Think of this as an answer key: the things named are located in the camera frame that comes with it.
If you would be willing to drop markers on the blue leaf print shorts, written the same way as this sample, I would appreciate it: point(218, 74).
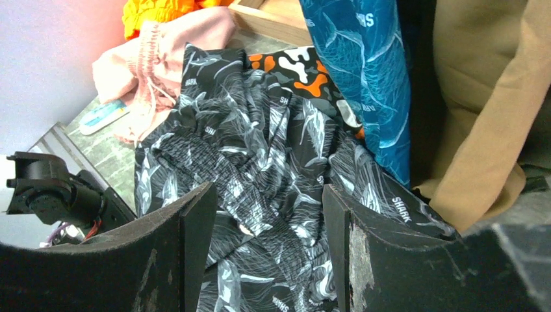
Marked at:
point(360, 44)

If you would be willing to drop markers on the wooden clothes rack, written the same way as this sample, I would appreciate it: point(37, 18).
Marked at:
point(278, 19)

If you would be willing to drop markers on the white blue remote control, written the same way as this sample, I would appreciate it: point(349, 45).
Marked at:
point(102, 116)

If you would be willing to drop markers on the brown hanging shorts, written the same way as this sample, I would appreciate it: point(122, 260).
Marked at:
point(480, 104)

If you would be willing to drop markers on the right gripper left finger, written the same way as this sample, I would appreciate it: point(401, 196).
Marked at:
point(154, 263)

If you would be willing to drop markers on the pink drawstring shorts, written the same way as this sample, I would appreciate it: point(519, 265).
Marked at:
point(145, 73)

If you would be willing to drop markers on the dark leaf print shorts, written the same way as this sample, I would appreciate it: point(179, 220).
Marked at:
point(269, 152)

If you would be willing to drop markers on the orange garment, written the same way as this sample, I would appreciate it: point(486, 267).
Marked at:
point(135, 12)

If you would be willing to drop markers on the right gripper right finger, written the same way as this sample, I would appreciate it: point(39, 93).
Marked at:
point(381, 265)

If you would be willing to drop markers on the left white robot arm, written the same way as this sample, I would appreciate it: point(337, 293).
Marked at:
point(41, 184)

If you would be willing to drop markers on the orange camouflage shorts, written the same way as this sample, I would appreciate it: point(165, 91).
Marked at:
point(301, 71)

